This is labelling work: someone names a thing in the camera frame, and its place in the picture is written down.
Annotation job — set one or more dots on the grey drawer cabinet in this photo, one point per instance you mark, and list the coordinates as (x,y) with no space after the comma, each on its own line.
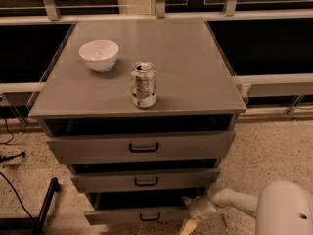
(130,125)

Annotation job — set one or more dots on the grey bottom drawer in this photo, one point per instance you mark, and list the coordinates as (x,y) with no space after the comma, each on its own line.
(139,206)

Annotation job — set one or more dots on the grey middle drawer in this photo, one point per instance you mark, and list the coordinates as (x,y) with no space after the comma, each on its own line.
(144,180)

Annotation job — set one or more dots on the metal window railing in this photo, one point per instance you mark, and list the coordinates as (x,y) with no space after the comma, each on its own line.
(156,13)

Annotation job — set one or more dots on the white ceramic bowl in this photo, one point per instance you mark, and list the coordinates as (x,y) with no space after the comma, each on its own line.
(99,55)

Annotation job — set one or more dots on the crushed soda can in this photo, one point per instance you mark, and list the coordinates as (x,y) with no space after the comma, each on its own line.
(143,84)

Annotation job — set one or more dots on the grey top drawer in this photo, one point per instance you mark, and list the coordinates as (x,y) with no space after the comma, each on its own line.
(120,148)

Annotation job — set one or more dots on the grey drawer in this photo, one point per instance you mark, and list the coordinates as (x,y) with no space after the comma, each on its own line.
(120,148)
(144,180)
(139,206)

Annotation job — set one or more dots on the black metal stand leg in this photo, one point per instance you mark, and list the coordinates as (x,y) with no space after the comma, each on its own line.
(34,224)

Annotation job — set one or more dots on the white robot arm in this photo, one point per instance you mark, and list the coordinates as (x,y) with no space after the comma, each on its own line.
(281,208)

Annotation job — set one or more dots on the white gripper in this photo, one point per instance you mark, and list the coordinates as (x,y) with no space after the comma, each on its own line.
(198,209)

